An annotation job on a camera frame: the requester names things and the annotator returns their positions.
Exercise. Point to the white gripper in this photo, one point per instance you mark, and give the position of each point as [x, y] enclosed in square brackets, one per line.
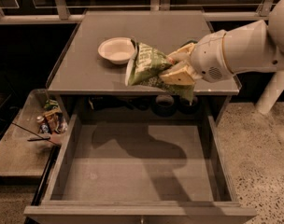
[208, 57]

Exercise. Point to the green jalapeno chip bag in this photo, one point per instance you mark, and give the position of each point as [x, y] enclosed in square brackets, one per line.
[145, 66]

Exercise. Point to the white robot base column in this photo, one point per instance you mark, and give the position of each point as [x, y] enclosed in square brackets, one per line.
[271, 93]

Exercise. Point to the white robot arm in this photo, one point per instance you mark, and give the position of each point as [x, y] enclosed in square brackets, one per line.
[255, 47]

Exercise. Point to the grey cabinet with counter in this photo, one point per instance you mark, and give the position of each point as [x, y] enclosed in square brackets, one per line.
[81, 71]

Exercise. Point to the open grey top drawer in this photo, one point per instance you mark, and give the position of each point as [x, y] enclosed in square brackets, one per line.
[122, 167]

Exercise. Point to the green and yellow sponge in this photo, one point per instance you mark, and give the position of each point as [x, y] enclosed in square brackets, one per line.
[189, 42]

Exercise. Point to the dark round container right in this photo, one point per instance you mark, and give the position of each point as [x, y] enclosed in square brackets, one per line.
[187, 107]

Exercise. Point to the dark round container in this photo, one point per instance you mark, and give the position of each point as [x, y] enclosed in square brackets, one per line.
[187, 107]
[164, 105]

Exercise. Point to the dark round container left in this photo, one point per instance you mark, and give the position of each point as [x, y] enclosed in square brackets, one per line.
[164, 105]

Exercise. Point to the white paper bowl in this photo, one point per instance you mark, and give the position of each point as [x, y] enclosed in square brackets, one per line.
[117, 50]

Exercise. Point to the snack packets in bin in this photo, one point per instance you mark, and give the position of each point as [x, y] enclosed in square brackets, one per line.
[51, 120]

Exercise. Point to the metal window railing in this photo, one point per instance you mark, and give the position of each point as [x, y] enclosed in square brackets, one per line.
[71, 11]

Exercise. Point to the grey plastic bin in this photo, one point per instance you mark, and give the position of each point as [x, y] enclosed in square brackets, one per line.
[18, 156]

